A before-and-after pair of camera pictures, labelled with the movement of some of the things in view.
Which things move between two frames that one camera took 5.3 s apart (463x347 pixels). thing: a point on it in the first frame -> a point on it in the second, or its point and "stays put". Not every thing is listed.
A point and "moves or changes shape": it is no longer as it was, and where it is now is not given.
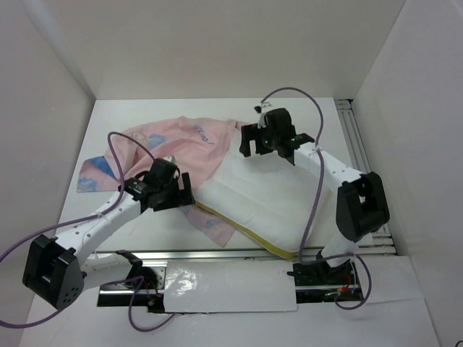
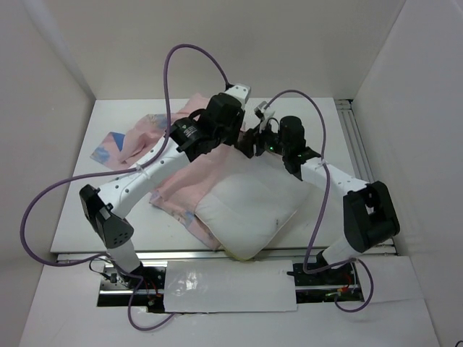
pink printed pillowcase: [197, 146] moves or changes shape
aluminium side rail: [382, 243] stays put
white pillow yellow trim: [265, 194] moves or changes shape
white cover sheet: [205, 286] stays put
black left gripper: [181, 197] -> [233, 139]
